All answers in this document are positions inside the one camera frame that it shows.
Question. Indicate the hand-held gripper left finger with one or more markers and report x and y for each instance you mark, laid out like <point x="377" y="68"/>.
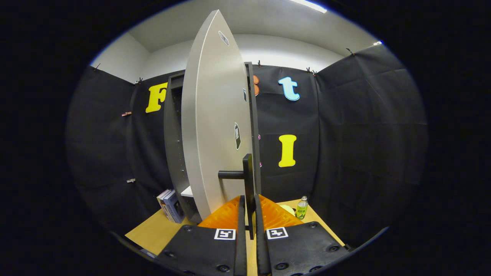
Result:
<point x="241" y="249"/>

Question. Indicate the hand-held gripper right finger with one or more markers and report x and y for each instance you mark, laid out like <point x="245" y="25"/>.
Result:
<point x="262" y="253"/>

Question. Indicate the dark grey shoe cabinet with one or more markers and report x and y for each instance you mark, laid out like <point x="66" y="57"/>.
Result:
<point x="172" y="145"/>

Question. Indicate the pale yellow plush toy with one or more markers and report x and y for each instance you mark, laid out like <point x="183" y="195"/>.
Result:
<point x="288" y="210"/>

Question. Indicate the green drink bottle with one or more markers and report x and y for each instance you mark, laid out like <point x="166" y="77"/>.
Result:
<point x="302" y="210"/>

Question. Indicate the stack of books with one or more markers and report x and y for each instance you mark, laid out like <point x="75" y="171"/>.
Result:
<point x="172" y="207"/>

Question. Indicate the black backdrop cloth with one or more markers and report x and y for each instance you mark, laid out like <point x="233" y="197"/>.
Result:
<point x="364" y="134"/>

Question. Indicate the long ceiling light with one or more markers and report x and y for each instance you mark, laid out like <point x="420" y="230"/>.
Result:
<point x="310" y="5"/>

